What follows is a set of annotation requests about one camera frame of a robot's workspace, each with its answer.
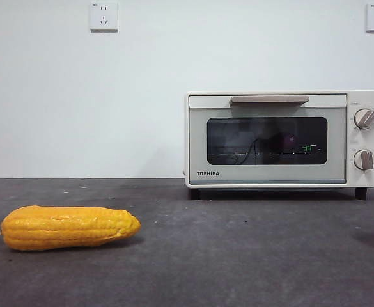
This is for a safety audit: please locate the cream Toshiba toaster oven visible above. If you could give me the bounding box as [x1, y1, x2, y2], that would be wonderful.
[185, 90, 374, 201]

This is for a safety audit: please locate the purple eggplant with green stem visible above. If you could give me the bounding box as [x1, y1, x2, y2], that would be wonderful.
[277, 131, 300, 150]

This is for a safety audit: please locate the round beige oven knob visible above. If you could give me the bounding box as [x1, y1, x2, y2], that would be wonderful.
[354, 108, 374, 130]
[353, 148, 374, 170]

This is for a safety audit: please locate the yellow corn cob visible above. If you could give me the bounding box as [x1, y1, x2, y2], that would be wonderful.
[0, 205, 142, 251]

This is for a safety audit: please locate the glass oven door with handle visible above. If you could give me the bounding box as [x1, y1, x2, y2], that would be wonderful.
[188, 93, 348, 185]

